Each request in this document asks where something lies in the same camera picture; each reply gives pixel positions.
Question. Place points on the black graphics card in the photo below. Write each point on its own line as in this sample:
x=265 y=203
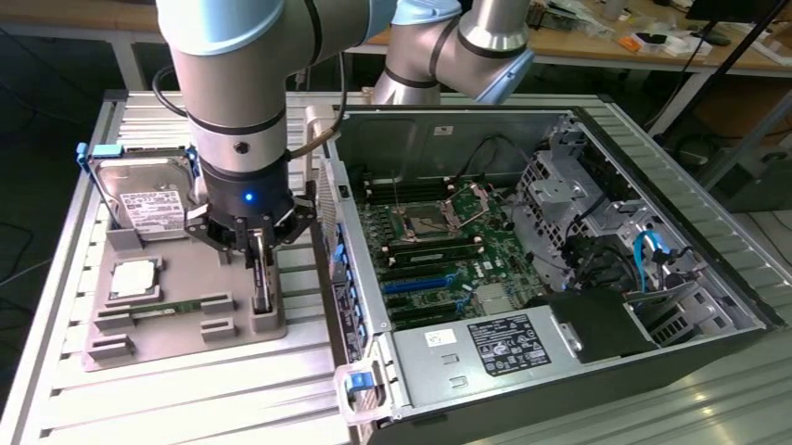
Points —
x=264 y=289

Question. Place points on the grey parts rack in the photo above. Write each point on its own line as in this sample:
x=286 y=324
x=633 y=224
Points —
x=186 y=278

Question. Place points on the wooden desk white frame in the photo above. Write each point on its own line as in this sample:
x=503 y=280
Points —
x=619 y=55
x=74 y=18

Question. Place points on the green motherboard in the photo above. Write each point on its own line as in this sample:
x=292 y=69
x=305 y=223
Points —
x=489 y=264

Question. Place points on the metal socket cover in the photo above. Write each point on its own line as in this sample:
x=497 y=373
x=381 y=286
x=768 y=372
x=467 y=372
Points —
x=473 y=204

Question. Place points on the silver CPU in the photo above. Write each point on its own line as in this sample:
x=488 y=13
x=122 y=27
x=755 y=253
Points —
x=131 y=280

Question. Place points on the silver chipset heatsink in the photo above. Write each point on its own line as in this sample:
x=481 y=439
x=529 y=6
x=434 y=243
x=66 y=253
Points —
x=495 y=300

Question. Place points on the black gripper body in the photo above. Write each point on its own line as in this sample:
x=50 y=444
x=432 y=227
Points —
x=247 y=194

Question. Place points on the silver power supply unit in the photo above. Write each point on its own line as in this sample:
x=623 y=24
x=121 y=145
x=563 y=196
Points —
x=433 y=366

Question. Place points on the black tripod pole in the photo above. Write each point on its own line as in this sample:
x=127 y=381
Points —
x=730 y=60

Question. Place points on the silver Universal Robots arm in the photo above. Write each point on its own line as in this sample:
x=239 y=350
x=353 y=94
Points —
x=235 y=92

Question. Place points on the green RAM stick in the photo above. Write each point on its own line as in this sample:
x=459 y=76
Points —
x=173 y=308

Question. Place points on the thin locking lever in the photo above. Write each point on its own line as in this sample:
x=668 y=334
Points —
x=396 y=190

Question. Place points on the CPU socket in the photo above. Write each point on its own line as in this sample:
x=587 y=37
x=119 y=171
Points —
x=424 y=225

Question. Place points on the blue case latch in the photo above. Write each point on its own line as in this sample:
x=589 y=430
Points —
x=358 y=382

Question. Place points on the silver disk bay cage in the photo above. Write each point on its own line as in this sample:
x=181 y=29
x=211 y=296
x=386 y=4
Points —
x=557 y=194

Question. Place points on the orange small box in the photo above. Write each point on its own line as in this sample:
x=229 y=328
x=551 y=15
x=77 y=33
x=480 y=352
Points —
x=629 y=42

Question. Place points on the blue expansion slot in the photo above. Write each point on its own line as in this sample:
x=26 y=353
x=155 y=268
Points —
x=417 y=283

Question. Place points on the open black PC case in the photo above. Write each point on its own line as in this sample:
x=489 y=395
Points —
x=557 y=398

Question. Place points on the black monitor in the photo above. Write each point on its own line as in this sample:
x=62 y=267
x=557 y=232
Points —
x=743 y=9

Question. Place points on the hard disk with blue bracket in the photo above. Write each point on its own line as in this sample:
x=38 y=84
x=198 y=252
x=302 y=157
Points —
x=146 y=194

